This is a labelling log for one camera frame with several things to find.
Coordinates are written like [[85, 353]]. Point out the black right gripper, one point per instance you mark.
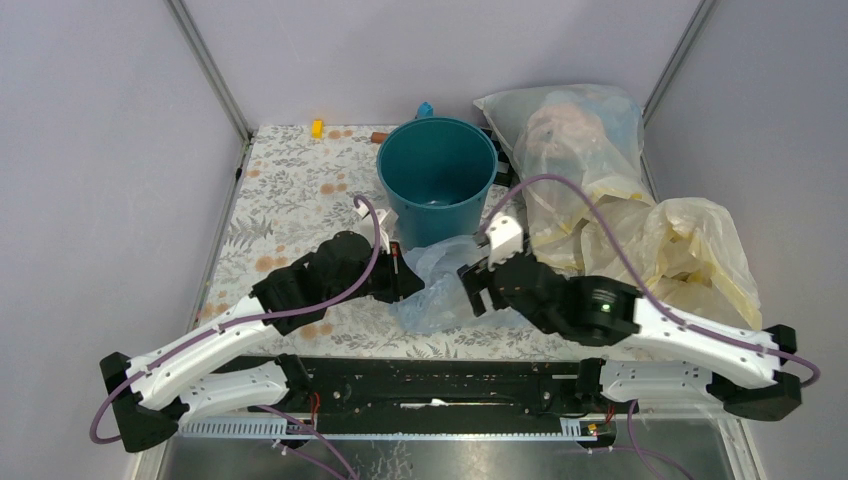
[[472, 277]]

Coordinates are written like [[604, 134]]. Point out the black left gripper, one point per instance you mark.
[[403, 281]]

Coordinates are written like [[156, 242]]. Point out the light blue plastic trash bag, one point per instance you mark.
[[443, 304]]

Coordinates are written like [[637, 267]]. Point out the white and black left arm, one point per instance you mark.
[[153, 394]]

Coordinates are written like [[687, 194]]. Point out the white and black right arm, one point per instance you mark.
[[706, 362]]

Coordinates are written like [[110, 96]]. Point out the teal plastic trash bin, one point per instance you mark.
[[437, 172]]

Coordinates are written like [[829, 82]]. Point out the blue object behind bin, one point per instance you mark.
[[425, 110]]

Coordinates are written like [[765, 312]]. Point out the black white checkered board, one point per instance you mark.
[[505, 174]]

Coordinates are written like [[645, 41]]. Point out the floral patterned table cloth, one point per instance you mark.
[[297, 191]]

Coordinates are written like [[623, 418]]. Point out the clear bag with stuffed items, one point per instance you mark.
[[590, 134]]

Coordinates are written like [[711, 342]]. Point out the small yellow block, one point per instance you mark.
[[317, 129]]

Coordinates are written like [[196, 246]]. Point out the yellowish crumpled plastic bag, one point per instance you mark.
[[686, 250]]

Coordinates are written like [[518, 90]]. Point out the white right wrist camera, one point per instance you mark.
[[505, 238]]

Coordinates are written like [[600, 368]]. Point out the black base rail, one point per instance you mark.
[[383, 388]]

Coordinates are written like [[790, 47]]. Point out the white slotted cable duct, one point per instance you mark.
[[412, 426]]

